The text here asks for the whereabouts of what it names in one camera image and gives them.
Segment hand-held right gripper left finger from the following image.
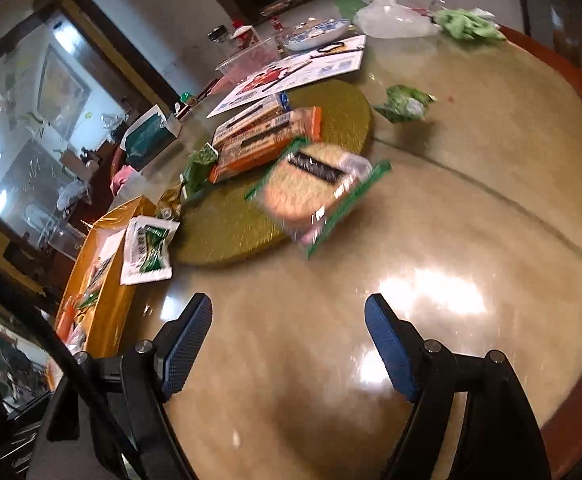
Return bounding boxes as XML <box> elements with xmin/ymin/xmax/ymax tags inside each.
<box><xmin>25</xmin><ymin>292</ymin><xmax>213</xmax><ymax>480</ymax></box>

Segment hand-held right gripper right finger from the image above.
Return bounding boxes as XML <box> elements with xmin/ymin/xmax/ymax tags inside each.
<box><xmin>366</xmin><ymin>294</ymin><xmax>552</xmax><ymax>480</ymax></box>

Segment yellow taped cardboard box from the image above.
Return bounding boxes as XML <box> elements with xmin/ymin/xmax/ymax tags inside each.
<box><xmin>54</xmin><ymin>196</ymin><xmax>157</xmax><ymax>361</ymax></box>

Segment brown sandwich biscuit packet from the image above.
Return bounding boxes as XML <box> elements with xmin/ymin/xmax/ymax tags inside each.
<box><xmin>245</xmin><ymin>142</ymin><xmax>392</xmax><ymax>261</ymax></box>

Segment white green snack packet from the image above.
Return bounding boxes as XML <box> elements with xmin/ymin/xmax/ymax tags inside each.
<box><xmin>120</xmin><ymin>215</ymin><xmax>181</xmax><ymax>286</ymax></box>

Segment gold round mat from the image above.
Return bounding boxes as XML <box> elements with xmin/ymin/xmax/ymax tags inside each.
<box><xmin>171</xmin><ymin>79</ymin><xmax>374</xmax><ymax>265</ymax></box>

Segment clear acrylic pitcher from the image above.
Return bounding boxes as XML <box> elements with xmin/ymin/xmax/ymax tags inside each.
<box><xmin>24</xmin><ymin>205</ymin><xmax>87</xmax><ymax>261</ymax></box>

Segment dark green snack packet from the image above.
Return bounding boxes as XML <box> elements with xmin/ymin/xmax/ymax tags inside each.
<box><xmin>181</xmin><ymin>142</ymin><xmax>219</xmax><ymax>196</ymax></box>

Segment green tissue box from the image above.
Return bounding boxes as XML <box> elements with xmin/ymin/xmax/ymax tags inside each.
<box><xmin>124</xmin><ymin>104</ymin><xmax>183</xmax><ymax>168</ymax></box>

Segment orange long cracker packet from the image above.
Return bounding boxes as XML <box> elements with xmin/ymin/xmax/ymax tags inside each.
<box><xmin>208</xmin><ymin>106</ymin><xmax>322</xmax><ymax>183</ymax></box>

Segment small green packet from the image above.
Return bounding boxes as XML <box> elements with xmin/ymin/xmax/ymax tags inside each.
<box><xmin>373</xmin><ymin>85</ymin><xmax>437</xmax><ymax>123</ymax></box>

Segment printed flyer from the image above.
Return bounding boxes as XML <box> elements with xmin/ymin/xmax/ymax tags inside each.
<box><xmin>206</xmin><ymin>35</ymin><xmax>367</xmax><ymax>118</ymax></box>

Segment clear plastic container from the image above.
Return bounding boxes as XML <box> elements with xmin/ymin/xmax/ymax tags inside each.
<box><xmin>216</xmin><ymin>36</ymin><xmax>284</xmax><ymax>83</ymax></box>

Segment white red liquor bottle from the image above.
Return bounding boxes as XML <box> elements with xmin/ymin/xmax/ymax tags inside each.
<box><xmin>231</xmin><ymin>22</ymin><xmax>259</xmax><ymax>46</ymax></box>

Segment blue white plate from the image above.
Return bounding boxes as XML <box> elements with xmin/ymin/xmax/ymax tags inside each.
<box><xmin>283</xmin><ymin>18</ymin><xmax>352</xmax><ymax>52</ymax></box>

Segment white plastic bag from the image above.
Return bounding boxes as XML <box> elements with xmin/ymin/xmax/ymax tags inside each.
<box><xmin>353</xmin><ymin>0</ymin><xmax>442</xmax><ymax>39</ymax></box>

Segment green cloth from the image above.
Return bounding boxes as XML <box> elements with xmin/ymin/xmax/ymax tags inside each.
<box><xmin>436</xmin><ymin>8</ymin><xmax>506</xmax><ymax>46</ymax></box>

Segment black cable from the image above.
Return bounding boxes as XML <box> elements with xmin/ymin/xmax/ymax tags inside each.
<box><xmin>0</xmin><ymin>249</ymin><xmax>139</xmax><ymax>466</ymax></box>

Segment framed wall painting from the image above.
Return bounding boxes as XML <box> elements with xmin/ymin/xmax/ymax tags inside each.
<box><xmin>36</xmin><ymin>45</ymin><xmax>92</xmax><ymax>123</ymax></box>

